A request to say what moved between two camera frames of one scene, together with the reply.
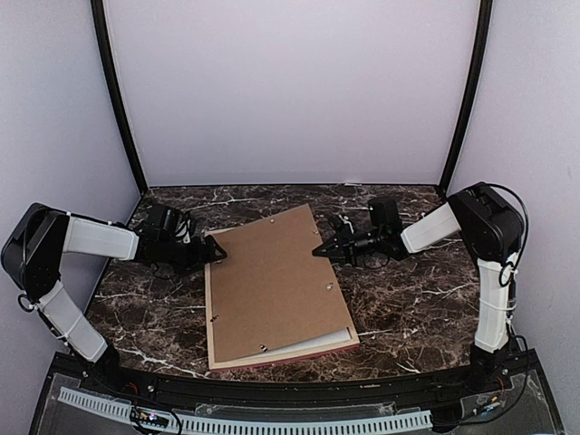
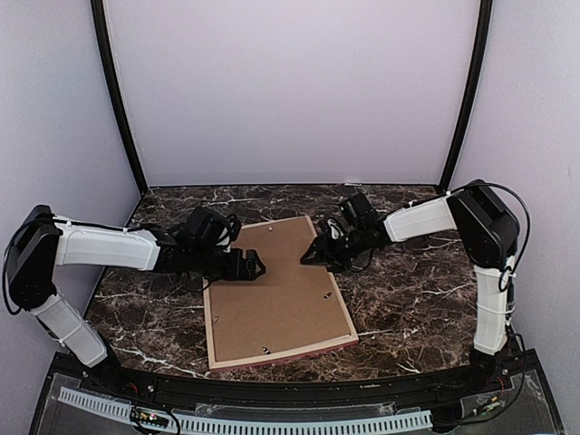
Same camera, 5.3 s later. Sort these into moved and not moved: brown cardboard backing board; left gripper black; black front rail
Moved: left gripper black
Not moved: brown cardboard backing board; black front rail
